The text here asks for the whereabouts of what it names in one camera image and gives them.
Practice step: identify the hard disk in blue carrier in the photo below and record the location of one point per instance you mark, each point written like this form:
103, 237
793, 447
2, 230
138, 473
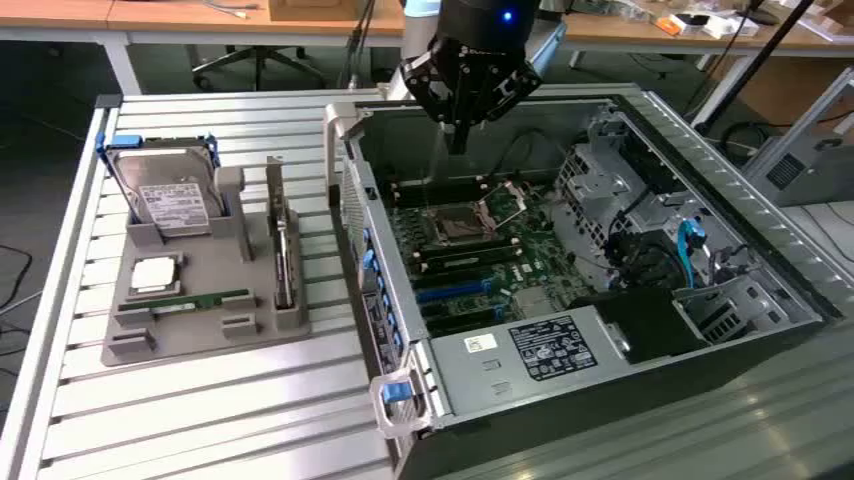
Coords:
174, 185

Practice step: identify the green RAM stick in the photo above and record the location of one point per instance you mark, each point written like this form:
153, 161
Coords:
201, 300

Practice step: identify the blue expansion slot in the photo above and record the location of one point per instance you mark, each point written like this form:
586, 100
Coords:
454, 291

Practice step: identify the wooden desk with clutter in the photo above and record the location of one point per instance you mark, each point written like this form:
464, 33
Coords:
621, 35

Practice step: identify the silver CPU chip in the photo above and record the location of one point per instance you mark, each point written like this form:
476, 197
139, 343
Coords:
153, 275

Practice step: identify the grey computer tower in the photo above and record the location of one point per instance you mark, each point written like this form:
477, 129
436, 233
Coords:
821, 175

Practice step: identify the thin locking lever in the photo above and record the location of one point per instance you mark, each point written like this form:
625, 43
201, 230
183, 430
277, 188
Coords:
428, 192

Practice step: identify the grey power supply unit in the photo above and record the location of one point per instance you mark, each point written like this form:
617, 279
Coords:
468, 380

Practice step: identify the black round object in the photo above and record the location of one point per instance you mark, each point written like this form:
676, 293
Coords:
761, 16

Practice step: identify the grey case clamp bracket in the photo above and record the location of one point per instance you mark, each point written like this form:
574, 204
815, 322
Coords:
341, 117
394, 430

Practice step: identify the black plastic shroud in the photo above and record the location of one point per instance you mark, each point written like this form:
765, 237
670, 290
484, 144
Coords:
641, 325

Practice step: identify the metal drive cage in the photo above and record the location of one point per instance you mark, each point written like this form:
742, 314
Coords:
594, 185

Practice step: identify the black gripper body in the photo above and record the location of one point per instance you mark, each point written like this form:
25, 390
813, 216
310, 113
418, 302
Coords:
481, 30

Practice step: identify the grey parts rack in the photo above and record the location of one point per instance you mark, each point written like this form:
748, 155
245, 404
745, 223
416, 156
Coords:
214, 270

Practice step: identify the black RAM slot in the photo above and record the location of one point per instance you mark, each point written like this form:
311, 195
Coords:
441, 186
441, 198

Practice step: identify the black tripod pole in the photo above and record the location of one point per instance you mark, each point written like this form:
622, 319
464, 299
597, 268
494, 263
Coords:
768, 47

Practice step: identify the black office chair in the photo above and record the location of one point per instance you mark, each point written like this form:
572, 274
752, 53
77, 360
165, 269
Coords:
257, 60

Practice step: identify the long wooden desk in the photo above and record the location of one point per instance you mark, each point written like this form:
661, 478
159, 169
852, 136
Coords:
167, 20

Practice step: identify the black graphics card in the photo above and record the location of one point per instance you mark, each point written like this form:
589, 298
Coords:
283, 260

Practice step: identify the black installed RAM stick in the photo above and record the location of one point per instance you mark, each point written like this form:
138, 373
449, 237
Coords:
468, 260

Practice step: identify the green motherboard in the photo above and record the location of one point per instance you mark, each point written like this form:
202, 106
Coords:
534, 255

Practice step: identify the cardboard box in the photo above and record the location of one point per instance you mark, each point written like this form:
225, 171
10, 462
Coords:
314, 10

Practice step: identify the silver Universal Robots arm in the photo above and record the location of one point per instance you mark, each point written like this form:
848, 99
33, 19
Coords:
417, 40

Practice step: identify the metal disk bay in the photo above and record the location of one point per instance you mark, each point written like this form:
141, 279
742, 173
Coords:
728, 310

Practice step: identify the black expansion slot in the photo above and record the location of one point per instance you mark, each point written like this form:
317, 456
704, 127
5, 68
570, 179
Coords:
468, 325
461, 310

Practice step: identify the open black PC case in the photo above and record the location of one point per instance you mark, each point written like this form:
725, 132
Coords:
734, 370

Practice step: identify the metal socket cover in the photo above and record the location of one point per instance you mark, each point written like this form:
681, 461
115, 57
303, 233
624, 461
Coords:
501, 202

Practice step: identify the silver chipset heatsink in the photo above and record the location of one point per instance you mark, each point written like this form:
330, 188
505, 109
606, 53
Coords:
534, 302

